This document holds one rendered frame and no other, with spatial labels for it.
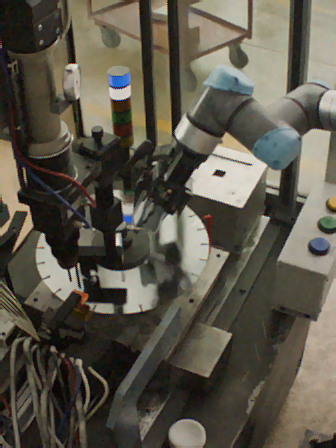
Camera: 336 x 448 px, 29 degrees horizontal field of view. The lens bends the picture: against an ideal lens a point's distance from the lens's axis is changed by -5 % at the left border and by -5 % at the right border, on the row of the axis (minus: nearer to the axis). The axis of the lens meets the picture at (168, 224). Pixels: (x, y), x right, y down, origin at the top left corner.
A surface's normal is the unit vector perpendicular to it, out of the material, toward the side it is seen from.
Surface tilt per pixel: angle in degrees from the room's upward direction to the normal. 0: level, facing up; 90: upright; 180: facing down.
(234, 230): 90
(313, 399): 0
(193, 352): 0
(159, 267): 0
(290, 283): 90
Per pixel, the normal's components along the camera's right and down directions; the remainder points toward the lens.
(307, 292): -0.44, 0.62
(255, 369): -0.04, -0.73
